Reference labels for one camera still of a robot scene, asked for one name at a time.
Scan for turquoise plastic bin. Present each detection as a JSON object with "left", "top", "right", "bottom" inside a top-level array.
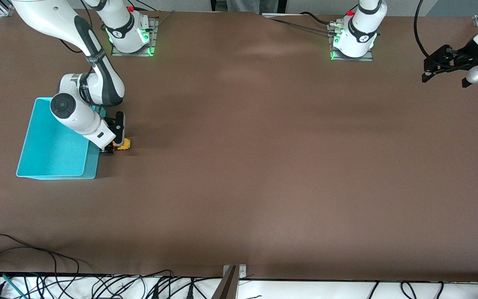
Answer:
[{"left": 16, "top": 97, "right": 107, "bottom": 180}]

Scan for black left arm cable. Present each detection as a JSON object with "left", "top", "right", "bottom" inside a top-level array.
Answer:
[{"left": 413, "top": 0, "right": 478, "bottom": 71}]

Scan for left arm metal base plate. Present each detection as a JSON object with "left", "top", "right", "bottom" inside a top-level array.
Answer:
[{"left": 327, "top": 23, "right": 375, "bottom": 62}]

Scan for black right arm loop cable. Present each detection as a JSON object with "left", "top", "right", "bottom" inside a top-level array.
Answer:
[{"left": 59, "top": 0, "right": 98, "bottom": 54}]

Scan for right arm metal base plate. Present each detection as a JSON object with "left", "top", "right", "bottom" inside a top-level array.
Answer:
[{"left": 111, "top": 17, "right": 159, "bottom": 57}]

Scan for long black floor cable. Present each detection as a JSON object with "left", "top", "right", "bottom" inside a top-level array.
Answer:
[{"left": 0, "top": 234, "right": 81, "bottom": 299}]

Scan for thin grey base cable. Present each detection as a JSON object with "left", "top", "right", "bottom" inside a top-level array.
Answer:
[
  {"left": 155, "top": 10, "right": 176, "bottom": 27},
  {"left": 270, "top": 18, "right": 334, "bottom": 35}
]

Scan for black left base cable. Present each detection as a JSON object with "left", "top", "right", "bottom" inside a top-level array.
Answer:
[{"left": 299, "top": 11, "right": 336, "bottom": 26}]

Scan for black base cable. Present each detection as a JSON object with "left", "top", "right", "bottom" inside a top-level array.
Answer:
[
  {"left": 299, "top": 11, "right": 336, "bottom": 26},
  {"left": 133, "top": 0, "right": 159, "bottom": 12}
]

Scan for black right base cable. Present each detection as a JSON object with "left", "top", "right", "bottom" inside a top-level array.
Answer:
[{"left": 133, "top": 0, "right": 159, "bottom": 12}]

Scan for black arched floor cable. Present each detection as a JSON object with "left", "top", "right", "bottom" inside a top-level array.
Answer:
[{"left": 0, "top": 247, "right": 59, "bottom": 299}]

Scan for black tangled cable loops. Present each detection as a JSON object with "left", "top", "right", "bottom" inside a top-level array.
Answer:
[{"left": 91, "top": 270, "right": 174, "bottom": 299}]

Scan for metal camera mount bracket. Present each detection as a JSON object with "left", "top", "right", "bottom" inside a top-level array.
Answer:
[{"left": 211, "top": 265, "right": 247, "bottom": 299}]

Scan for black looped short cable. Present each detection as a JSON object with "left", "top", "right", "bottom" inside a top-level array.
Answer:
[{"left": 400, "top": 281, "right": 419, "bottom": 299}]

